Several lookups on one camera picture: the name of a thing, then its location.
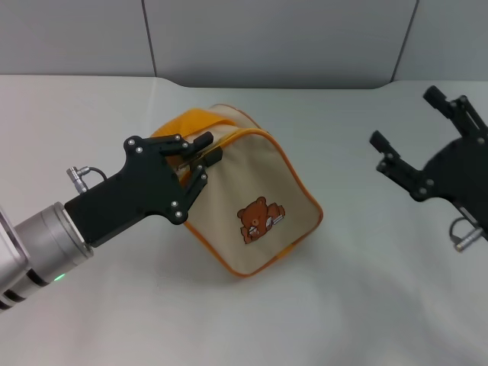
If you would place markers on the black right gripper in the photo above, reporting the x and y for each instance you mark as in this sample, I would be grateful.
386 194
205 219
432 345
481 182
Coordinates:
461 175

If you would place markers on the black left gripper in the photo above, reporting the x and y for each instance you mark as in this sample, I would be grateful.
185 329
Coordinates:
141 190

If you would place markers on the beige food bag orange trim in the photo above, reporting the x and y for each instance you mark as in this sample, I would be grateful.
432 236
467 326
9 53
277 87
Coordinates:
267 171

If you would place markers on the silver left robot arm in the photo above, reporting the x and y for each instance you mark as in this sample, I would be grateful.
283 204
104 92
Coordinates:
38 248

